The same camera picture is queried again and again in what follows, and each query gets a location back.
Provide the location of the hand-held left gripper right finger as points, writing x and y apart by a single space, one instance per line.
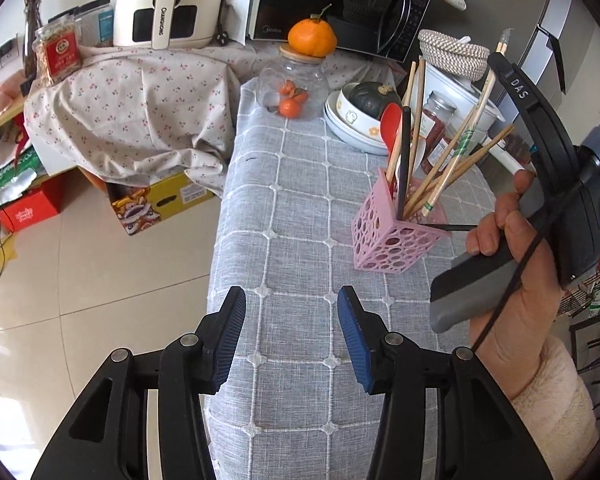
352 340

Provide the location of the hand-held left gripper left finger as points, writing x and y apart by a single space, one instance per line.
232 340

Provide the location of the bamboo chopstick with printed sleeve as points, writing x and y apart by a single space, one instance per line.
462 147
485 147
447 149

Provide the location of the plain wooden chopstick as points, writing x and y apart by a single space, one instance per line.
420 90
475 160
409 85

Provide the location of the pink perforated utensil holder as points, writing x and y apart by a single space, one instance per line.
380 240

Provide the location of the black chopstick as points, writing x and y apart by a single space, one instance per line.
404 160
450 227

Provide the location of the red spoon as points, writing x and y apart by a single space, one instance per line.
390 125

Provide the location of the person's right forearm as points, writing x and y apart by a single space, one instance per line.
555 410

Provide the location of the person's right hand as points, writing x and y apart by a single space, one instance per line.
530 310

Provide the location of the grey checked tablecloth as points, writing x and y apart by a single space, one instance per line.
290 240

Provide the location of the orange label dried fruit jar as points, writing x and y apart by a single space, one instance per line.
437 110

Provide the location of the yellow cardboard box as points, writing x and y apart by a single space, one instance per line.
180 195

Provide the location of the white rice cooker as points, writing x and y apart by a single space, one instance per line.
445 80

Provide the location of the grey refrigerator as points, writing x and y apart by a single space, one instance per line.
545 10

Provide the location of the green kabocha squash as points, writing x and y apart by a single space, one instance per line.
370 100

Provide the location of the small orange persimmon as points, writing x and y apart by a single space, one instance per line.
290 108
301 96

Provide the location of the red box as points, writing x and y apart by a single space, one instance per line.
30 210

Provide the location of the floral cloth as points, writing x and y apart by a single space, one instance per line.
130 100

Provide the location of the clear glass jar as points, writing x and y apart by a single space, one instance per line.
275 75

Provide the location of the green bag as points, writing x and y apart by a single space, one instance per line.
15 165

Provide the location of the orange mandarin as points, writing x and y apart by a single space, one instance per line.
312 37

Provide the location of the glass jar with red label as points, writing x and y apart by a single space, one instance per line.
60 55

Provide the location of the clear storage container black lid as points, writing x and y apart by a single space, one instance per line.
97 25

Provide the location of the vase with dried branches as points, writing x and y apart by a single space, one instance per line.
32 35

